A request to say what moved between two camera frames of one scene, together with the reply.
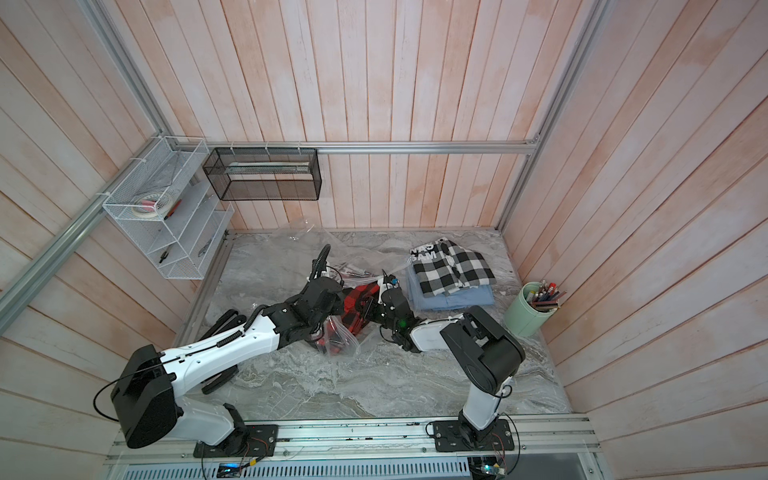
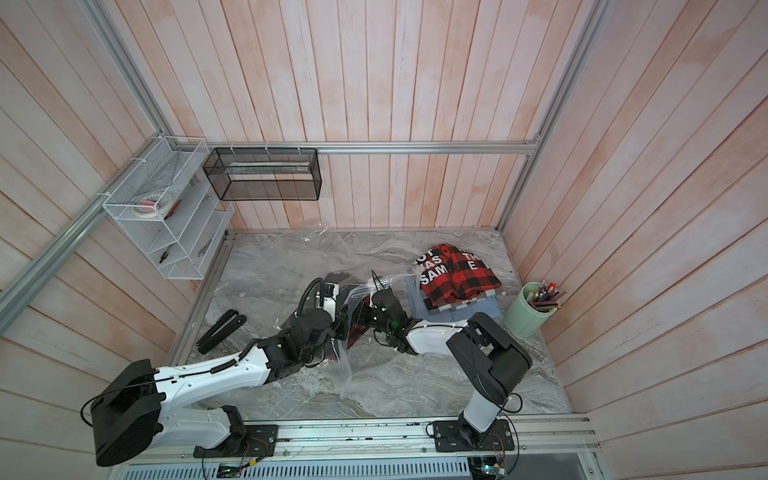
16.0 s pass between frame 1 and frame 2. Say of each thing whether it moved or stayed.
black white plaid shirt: moved
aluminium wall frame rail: stayed
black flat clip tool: stayed
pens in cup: stayed
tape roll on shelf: stayed
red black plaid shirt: moved
